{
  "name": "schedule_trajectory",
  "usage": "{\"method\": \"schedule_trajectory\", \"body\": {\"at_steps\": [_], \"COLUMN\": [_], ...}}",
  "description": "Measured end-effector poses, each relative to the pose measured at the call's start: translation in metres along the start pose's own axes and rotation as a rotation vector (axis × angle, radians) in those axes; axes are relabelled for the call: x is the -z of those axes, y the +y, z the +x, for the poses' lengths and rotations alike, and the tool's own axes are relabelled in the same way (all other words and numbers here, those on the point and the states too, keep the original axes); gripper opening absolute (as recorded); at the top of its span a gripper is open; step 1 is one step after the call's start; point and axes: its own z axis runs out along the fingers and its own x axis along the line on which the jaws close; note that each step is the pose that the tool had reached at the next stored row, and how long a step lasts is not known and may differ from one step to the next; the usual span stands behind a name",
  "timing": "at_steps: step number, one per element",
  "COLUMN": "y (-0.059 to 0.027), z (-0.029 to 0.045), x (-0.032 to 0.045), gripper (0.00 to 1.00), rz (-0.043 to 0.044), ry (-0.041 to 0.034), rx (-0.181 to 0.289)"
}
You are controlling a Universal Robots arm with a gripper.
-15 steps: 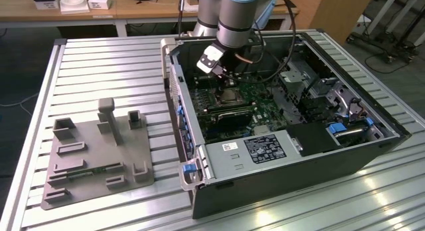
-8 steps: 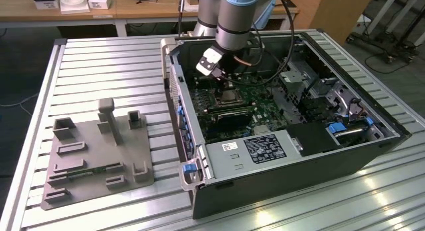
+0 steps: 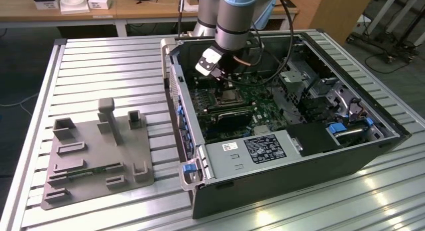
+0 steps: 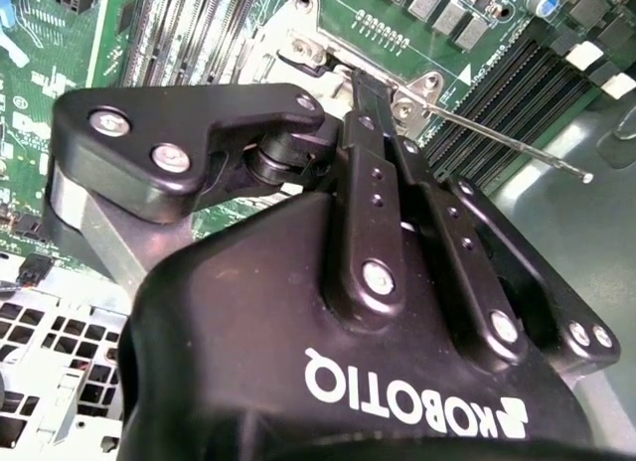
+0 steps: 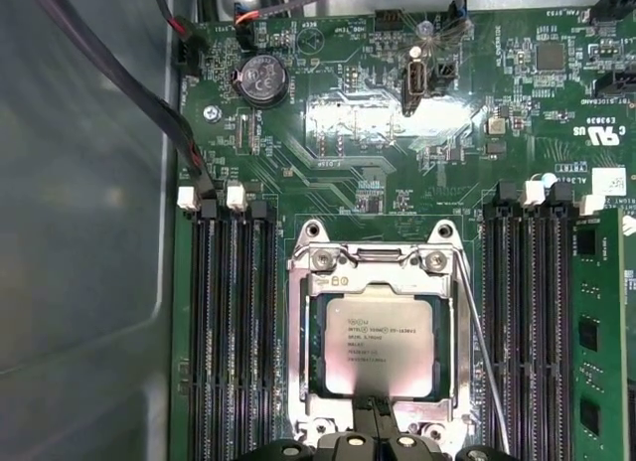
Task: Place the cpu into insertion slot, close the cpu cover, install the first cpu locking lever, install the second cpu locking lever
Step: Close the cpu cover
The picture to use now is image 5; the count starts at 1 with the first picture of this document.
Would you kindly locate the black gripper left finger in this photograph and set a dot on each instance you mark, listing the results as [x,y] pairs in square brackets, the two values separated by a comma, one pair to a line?
[354,446]

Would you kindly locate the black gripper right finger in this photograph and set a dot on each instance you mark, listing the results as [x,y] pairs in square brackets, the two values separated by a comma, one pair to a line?
[402,448]

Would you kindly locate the silver CPU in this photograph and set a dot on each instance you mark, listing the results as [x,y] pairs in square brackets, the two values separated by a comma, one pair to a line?
[387,312]

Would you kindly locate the metal socket cover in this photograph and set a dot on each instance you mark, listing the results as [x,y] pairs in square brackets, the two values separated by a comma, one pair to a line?
[407,283]

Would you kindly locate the CPU socket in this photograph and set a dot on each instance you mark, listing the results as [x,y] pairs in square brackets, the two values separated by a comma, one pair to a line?
[330,269]

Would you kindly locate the green RAM stick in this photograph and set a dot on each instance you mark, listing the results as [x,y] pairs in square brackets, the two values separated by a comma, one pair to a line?
[596,302]

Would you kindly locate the green motherboard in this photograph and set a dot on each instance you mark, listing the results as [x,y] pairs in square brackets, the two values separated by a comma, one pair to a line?
[348,148]

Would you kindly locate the small white board sticker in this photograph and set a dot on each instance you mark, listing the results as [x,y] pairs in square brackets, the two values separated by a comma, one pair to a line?
[608,180]

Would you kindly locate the black open PC case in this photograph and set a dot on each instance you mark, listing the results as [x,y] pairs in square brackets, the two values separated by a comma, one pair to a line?
[74,232]

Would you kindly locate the silver board screw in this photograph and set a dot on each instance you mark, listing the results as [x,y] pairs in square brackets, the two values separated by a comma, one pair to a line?
[212,113]

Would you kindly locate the internal USB port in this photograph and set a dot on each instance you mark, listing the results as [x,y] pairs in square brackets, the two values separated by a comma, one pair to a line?
[416,83]

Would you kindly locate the round coin battery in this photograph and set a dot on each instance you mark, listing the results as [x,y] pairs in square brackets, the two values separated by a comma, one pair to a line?
[261,81]

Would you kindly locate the square black chip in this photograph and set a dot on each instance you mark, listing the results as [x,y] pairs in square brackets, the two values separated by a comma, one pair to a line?
[550,56]

